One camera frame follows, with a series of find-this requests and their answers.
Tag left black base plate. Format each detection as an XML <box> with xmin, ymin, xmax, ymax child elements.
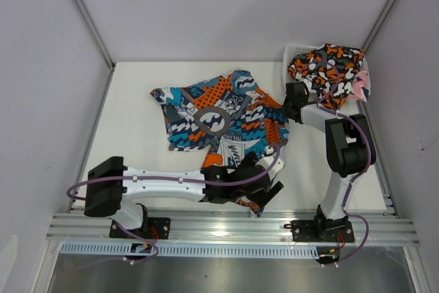
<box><xmin>109</xmin><ymin>218</ymin><xmax>171</xmax><ymax>240</ymax></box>

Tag blue orange patterned shorts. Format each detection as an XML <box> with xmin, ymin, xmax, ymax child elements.
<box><xmin>150</xmin><ymin>70</ymin><xmax>289</xmax><ymax>217</ymax></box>

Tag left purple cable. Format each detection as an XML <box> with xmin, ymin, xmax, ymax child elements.
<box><xmin>67</xmin><ymin>143</ymin><xmax>281</xmax><ymax>270</ymax></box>

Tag aluminium front rail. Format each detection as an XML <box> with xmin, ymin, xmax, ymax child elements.
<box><xmin>46</xmin><ymin>208</ymin><xmax>420</xmax><ymax>247</ymax></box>

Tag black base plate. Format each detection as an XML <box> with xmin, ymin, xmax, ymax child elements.
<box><xmin>109</xmin><ymin>218</ymin><xmax>171</xmax><ymax>240</ymax></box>
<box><xmin>283</xmin><ymin>218</ymin><xmax>355</xmax><ymax>243</ymax></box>

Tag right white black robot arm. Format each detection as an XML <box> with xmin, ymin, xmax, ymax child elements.
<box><xmin>282</xmin><ymin>82</ymin><xmax>376</xmax><ymax>241</ymax></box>

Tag right aluminium frame post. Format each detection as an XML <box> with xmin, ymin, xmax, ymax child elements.
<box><xmin>361</xmin><ymin>0</ymin><xmax>399</xmax><ymax>51</ymax></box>

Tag white slotted cable duct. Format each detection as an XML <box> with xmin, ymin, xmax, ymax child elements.
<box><xmin>60</xmin><ymin>241</ymin><xmax>319</xmax><ymax>259</ymax></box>

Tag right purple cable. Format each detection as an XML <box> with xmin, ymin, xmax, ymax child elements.
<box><xmin>297</xmin><ymin>60</ymin><xmax>371</xmax><ymax>266</ymax></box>

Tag orange camouflage shorts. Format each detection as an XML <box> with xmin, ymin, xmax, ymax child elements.
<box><xmin>286</xmin><ymin>43</ymin><xmax>366</xmax><ymax>111</ymax></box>

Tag pink white patterned shorts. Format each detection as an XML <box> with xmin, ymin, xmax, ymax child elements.
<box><xmin>348</xmin><ymin>69</ymin><xmax>370</xmax><ymax>102</ymax></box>

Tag purple cable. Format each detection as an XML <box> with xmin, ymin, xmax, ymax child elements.
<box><xmin>297</xmin><ymin>60</ymin><xmax>371</xmax><ymax>266</ymax></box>
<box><xmin>67</xmin><ymin>143</ymin><xmax>281</xmax><ymax>270</ymax></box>

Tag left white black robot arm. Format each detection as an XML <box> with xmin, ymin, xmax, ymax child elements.
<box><xmin>84</xmin><ymin>152</ymin><xmax>285</xmax><ymax>238</ymax></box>

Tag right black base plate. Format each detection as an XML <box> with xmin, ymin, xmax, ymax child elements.
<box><xmin>283</xmin><ymin>218</ymin><xmax>355</xmax><ymax>243</ymax></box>

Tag white perforated plastic basket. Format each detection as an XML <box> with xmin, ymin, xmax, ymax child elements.
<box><xmin>280</xmin><ymin>43</ymin><xmax>370</xmax><ymax>102</ymax></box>

